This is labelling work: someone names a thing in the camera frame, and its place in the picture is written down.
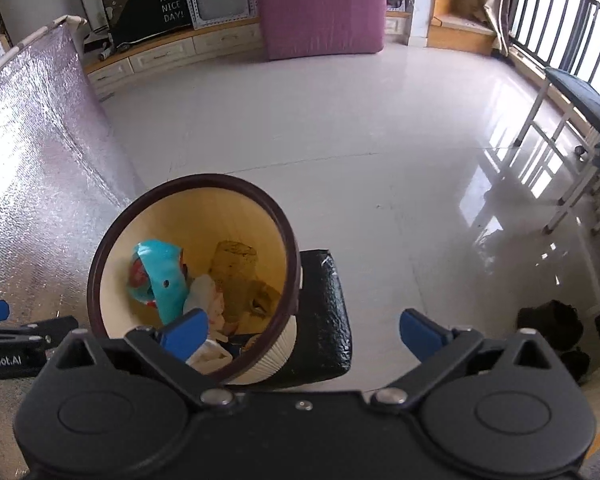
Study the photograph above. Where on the brown paper trash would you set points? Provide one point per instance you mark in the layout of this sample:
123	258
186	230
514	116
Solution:
249	303

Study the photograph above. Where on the wooden round trash bin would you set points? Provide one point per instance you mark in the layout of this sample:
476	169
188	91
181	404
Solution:
206	242

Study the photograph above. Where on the white tissue trash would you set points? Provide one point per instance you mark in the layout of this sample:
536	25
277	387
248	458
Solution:
204	294

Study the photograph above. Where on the black balcony railing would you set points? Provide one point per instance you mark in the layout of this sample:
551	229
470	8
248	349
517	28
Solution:
562	34

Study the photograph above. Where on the silver foil bed side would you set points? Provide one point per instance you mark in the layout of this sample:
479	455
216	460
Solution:
63	180

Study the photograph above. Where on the black shoes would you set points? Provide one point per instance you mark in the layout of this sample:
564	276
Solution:
576	341

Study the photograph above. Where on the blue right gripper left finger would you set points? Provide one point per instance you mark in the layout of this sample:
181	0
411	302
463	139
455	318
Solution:
183	337

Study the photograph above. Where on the wooden tv cabinet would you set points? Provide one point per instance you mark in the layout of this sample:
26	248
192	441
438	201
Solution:
154	57

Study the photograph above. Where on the wooden stair steps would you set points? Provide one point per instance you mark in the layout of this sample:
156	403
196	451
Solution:
458	25

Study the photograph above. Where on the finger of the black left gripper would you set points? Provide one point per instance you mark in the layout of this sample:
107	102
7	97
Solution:
23	350

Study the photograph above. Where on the teal plastic snack wrapper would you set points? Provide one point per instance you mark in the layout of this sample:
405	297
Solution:
157	278

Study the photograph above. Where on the white folding chair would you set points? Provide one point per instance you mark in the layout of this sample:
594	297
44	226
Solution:
572	141

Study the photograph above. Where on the black chalkboard sign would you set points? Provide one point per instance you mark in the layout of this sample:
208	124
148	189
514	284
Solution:
131	22

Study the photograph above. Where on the pink upright mattress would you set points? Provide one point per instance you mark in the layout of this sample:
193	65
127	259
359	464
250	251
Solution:
301	28

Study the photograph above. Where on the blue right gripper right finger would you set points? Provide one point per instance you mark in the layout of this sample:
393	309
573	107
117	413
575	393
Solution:
422	336

